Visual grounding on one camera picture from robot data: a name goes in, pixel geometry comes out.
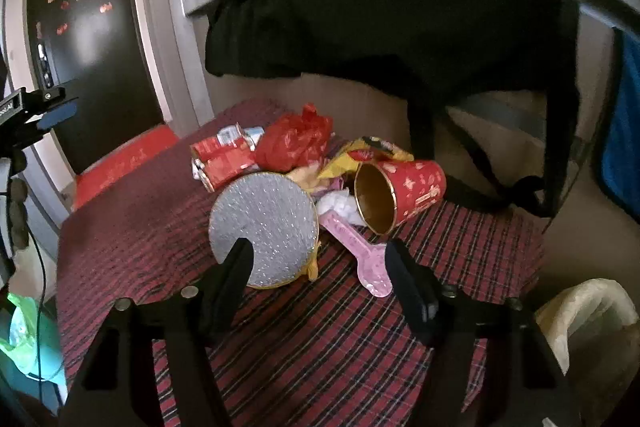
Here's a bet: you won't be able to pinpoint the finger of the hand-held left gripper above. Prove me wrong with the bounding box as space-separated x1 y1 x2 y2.
16 86 67 110
10 102 80 143

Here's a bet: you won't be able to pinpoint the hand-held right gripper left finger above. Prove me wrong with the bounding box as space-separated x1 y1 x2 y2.
60 238 257 427

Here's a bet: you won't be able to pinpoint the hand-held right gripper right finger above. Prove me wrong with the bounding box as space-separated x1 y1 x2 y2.
384 238 583 427

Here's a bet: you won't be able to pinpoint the silver round cake board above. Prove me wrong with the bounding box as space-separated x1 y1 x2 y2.
207 172 321 291

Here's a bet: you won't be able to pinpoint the red paper cup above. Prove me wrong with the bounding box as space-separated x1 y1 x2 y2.
353 158 448 236

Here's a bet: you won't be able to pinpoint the lined wicker wastebasket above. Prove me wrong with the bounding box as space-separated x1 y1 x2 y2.
534 277 640 427

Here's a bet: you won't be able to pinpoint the dark door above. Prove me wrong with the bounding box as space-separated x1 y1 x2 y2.
25 0 167 176

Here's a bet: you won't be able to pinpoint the red doormat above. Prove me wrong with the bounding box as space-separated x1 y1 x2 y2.
72 124 181 211

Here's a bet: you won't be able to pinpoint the red door decals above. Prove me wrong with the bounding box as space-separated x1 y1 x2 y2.
35 0 119 38

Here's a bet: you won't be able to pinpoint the red plaid tablecloth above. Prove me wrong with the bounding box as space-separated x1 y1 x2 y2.
55 99 547 427

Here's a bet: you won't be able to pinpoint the white crumpled tissue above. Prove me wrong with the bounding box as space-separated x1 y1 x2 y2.
317 189 364 226

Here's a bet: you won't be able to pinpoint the red foil packet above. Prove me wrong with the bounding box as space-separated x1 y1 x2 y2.
190 133 252 162
194 152 258 193

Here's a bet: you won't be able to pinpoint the pale crumpled paper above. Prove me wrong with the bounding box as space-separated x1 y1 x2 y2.
286 163 327 196

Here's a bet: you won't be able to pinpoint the yellow snack wrapper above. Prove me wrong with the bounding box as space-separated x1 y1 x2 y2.
319 136 416 181

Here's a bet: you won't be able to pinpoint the white crumpled wrapper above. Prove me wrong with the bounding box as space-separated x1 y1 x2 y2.
216 122 265 151

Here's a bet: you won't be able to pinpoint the red plastic bag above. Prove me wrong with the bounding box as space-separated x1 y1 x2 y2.
256 103 335 174

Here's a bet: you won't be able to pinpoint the green plastic bag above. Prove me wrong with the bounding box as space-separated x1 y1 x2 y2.
0 294 64 381

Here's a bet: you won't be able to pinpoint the black tote bag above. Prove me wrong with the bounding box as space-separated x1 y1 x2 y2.
205 0 583 220

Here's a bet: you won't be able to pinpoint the blue cloth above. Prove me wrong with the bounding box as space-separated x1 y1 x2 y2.
596 27 640 214

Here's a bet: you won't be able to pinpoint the silver door lock handle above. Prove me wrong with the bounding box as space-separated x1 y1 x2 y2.
36 44 57 88

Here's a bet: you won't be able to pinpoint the brown bead string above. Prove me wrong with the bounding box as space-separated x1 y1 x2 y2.
9 177 30 254

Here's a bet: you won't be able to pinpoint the black cable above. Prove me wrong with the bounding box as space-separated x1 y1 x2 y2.
5 157 52 383

